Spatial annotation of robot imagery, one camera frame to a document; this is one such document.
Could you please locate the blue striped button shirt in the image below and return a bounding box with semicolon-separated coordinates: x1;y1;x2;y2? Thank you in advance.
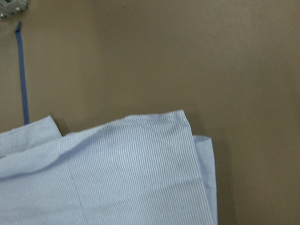
0;110;218;225

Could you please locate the aluminium frame post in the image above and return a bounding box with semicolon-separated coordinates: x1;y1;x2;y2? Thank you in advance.
0;0;29;19

